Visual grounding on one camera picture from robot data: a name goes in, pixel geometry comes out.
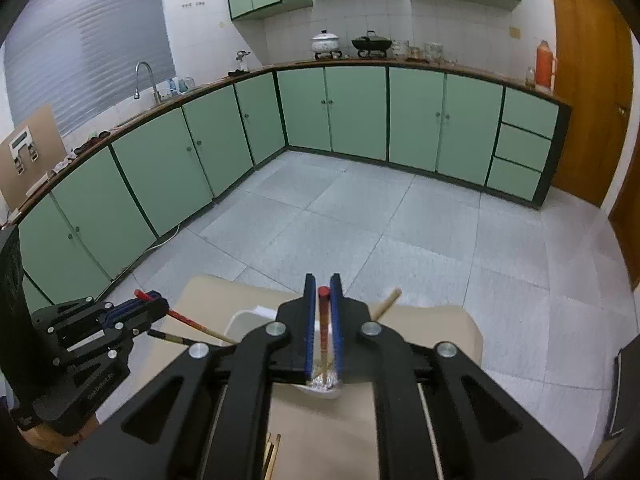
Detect metal sink faucet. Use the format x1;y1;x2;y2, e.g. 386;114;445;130
134;61;164;106

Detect black glass-front cabinet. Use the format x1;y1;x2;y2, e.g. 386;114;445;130
607;334;640;442

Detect cardboard board with white parts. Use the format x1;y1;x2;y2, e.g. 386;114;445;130
0;104;69;212

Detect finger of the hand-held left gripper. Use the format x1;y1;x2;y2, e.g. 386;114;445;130
100;302;172;337
102;292;167;315

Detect clear plastic utensil holder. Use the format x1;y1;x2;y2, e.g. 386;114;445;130
223;305;347;401

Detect red-ended wooden chopstick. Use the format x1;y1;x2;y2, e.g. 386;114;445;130
318;286;332;381
133;288;239;346

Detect person's left forearm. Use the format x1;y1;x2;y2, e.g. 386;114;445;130
22;407;99;454

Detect beige tablecloth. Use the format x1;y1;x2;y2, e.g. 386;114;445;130
95;273;484;480

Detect plain wooden door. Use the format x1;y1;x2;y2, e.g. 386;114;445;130
609;167;640;292

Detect white floor cable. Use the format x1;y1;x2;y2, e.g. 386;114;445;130
142;222;181;256

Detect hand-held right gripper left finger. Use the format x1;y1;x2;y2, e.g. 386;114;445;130
56;273;319;480

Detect wooden door with handle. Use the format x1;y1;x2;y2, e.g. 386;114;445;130
546;0;634;207

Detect brown kitchen countertop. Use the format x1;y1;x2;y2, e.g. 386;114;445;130
5;57;572;226

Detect orange thermos flask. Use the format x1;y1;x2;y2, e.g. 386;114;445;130
535;39;557;92

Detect grey window blind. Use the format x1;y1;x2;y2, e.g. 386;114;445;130
2;0;177;137

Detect rags on countertop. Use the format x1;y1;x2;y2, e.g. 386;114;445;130
52;130;109;172

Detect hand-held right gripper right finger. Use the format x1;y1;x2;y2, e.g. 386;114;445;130
329;273;585;480

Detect white cooking pot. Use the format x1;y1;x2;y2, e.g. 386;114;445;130
310;30;345;59

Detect green lower kitchen cabinets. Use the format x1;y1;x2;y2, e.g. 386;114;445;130
17;62;572;312

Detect black wok with lid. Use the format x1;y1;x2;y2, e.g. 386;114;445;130
351;30;394;59

